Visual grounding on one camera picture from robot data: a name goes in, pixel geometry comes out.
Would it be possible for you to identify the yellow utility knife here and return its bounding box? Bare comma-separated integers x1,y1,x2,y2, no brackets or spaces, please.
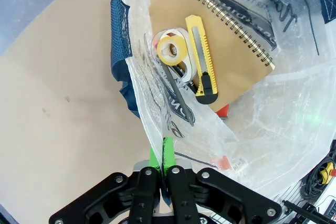
185,14,219,105

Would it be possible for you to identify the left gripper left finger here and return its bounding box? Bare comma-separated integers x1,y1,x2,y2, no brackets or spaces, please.
48,145,161,224

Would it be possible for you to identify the white translucent navy-handled shopping bag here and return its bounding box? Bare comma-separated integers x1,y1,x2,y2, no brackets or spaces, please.
109,0,336,201

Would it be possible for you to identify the brown kraft spiral notebook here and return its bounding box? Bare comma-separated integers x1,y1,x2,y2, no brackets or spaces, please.
149,0,276,116

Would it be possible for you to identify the black coiled cable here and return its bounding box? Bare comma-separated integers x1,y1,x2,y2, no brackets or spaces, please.
300,140,336,199

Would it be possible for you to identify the yellow tape roll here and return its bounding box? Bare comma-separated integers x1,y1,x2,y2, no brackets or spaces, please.
156,36,190,67

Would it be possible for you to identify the small red-orange item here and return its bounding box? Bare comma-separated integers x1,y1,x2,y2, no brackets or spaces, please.
215,103,230,120

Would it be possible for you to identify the grey pen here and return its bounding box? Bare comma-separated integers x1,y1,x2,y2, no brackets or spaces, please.
160,61,195,127

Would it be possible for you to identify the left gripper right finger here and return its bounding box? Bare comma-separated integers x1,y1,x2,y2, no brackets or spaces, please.
162,136,283,224

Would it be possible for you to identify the yellow emergency stop button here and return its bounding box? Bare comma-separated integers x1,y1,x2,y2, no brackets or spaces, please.
319,161,336,185

